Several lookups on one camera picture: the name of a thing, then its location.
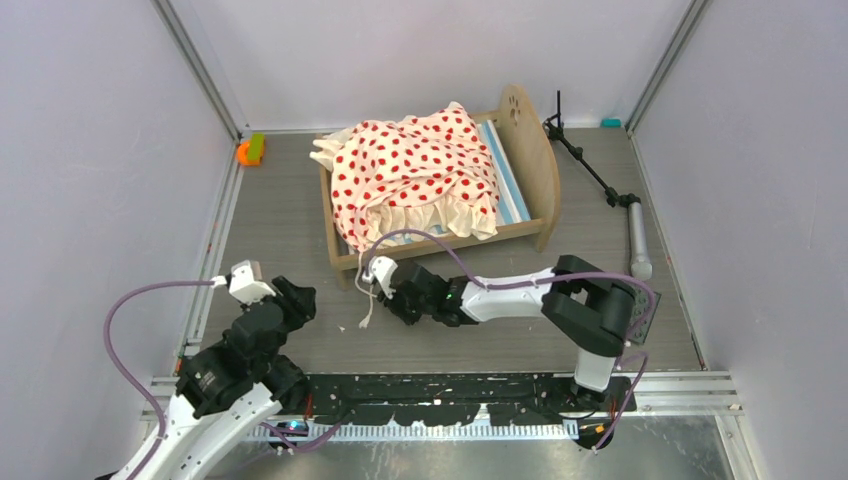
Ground blue striped mattress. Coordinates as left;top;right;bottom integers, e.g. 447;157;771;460
478;120;531;227

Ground strawberry print ruffled blanket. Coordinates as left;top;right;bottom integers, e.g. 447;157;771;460
310;102;507;253

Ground orange green toy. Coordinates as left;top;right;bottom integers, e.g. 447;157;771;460
236;133;266;167

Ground black tripod stand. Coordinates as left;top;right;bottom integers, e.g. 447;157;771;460
536;90;655;284

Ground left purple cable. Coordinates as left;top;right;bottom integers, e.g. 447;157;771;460
103;278;233;480

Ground purple cable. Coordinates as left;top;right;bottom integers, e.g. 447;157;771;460
103;278;233;480
357;229;654;432

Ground wooden pet bed frame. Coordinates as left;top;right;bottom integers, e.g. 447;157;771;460
317;85;561;274

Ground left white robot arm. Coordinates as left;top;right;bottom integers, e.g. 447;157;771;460
114;260;317;479

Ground black perforated pad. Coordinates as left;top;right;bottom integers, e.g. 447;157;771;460
629;289;662;345

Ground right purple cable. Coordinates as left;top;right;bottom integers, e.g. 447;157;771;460
357;229;654;432

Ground teal small block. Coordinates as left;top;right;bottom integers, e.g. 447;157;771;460
600;118;623;129

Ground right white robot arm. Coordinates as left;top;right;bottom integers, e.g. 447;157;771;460
359;255;656;411

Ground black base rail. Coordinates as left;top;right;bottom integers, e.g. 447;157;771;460
245;372;744;449

